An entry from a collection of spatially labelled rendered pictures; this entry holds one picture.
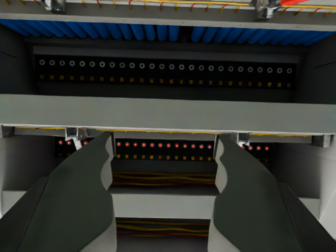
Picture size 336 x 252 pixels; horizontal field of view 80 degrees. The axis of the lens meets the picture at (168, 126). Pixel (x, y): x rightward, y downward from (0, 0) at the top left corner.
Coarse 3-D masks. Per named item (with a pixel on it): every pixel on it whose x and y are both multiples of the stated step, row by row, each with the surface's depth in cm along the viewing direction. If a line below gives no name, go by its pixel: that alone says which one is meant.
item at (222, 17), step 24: (0, 0) 27; (24, 0) 27; (144, 0) 26; (168, 0) 26; (168, 24) 29; (192, 24) 29; (216, 24) 29; (240, 24) 29; (264, 24) 28; (288, 24) 28; (312, 24) 28
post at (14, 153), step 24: (24, 48) 43; (0, 72) 37; (24, 72) 43; (24, 144) 44; (48, 144) 53; (0, 168) 38; (24, 168) 44; (48, 168) 53; (0, 192) 38; (0, 216) 38
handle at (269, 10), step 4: (276, 0) 22; (280, 0) 21; (284, 0) 20; (288, 0) 20; (292, 0) 19; (296, 0) 19; (300, 0) 19; (304, 0) 19; (268, 4) 24; (272, 4) 23; (276, 4) 22; (280, 4) 21; (284, 4) 21; (288, 4) 21; (292, 4) 21; (268, 8) 24; (272, 8) 24; (268, 12) 24; (272, 12) 24; (268, 16) 24; (272, 16) 24
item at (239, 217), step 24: (216, 144) 12; (240, 168) 9; (264, 168) 9; (240, 192) 8; (264, 192) 8; (216, 216) 7; (240, 216) 7; (264, 216) 7; (288, 216) 7; (216, 240) 7; (240, 240) 6; (264, 240) 6; (288, 240) 6
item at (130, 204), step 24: (24, 192) 38; (120, 192) 47; (144, 192) 48; (168, 192) 48; (192, 192) 49; (216, 192) 49; (120, 216) 38; (144, 216) 39; (168, 216) 39; (192, 216) 39
